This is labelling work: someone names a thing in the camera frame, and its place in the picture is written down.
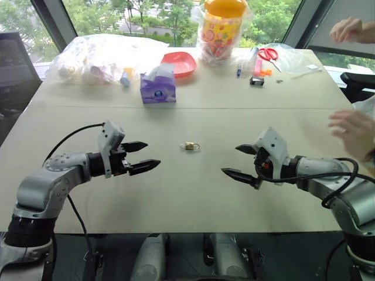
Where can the person's left hand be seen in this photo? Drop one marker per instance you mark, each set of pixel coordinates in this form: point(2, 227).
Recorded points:
point(356, 131)

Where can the clear plastic bag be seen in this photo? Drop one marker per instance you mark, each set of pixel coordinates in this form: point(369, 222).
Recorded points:
point(296, 60)

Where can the person's right hand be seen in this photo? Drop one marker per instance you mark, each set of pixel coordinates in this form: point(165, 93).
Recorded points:
point(345, 30)

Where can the white garment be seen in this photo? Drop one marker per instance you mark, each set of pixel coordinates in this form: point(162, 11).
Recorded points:
point(366, 106)

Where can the small blue bottle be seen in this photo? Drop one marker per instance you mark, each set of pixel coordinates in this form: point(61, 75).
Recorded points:
point(126, 78)

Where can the black office chair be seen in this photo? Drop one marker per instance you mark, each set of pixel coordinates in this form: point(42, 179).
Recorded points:
point(359, 85)

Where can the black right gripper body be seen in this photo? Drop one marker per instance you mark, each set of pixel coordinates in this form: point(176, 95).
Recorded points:
point(265, 165)

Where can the small black box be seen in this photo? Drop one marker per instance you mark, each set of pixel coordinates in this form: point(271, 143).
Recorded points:
point(257, 81)

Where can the small brass padlock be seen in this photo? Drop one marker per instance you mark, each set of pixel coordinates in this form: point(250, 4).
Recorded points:
point(191, 145)

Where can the yellow-lidded patterned jar in bag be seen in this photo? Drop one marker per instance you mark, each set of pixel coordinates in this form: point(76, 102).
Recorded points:
point(221, 32)

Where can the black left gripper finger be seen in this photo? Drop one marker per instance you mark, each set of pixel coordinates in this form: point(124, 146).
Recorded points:
point(136, 145)
point(145, 166)

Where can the large clear bag of items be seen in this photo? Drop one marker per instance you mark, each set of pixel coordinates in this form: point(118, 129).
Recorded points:
point(88, 58)

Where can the blue pen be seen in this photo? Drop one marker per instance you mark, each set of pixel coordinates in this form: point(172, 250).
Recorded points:
point(239, 71)

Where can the purple tissue box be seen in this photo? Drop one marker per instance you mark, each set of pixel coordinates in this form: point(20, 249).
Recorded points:
point(158, 90)

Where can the dark window frame post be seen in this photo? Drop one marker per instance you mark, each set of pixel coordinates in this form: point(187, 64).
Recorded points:
point(54, 23)
point(304, 23)

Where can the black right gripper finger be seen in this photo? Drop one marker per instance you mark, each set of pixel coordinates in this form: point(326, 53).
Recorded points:
point(247, 148)
point(241, 176)

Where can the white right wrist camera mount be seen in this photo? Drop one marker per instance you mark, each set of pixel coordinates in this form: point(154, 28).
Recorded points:
point(276, 143)

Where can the person's right forearm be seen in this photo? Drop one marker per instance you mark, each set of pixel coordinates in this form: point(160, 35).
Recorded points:
point(369, 32)

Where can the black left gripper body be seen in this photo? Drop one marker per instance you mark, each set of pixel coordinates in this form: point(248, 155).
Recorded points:
point(118, 164)

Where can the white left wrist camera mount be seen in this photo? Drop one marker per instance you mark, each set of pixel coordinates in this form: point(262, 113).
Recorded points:
point(109, 133)

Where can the red plastic plate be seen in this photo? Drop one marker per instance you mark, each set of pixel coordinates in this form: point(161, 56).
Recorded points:
point(180, 63)

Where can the small orange clip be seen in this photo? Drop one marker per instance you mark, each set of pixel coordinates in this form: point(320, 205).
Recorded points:
point(266, 72)

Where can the tiny dark screw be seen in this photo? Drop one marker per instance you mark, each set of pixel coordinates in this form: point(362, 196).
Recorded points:
point(279, 80)

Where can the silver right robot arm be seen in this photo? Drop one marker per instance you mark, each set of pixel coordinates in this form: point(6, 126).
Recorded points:
point(360, 205)

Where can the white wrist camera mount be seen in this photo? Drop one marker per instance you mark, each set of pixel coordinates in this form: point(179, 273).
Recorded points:
point(109, 133)
point(276, 143)

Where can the pink stick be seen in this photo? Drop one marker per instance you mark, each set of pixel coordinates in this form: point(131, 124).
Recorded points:
point(258, 66)

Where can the silver rounded robot leg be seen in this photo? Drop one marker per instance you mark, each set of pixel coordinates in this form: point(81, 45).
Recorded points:
point(150, 260)
point(228, 257)

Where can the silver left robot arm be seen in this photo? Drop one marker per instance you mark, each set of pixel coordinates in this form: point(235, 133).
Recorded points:
point(44, 187)

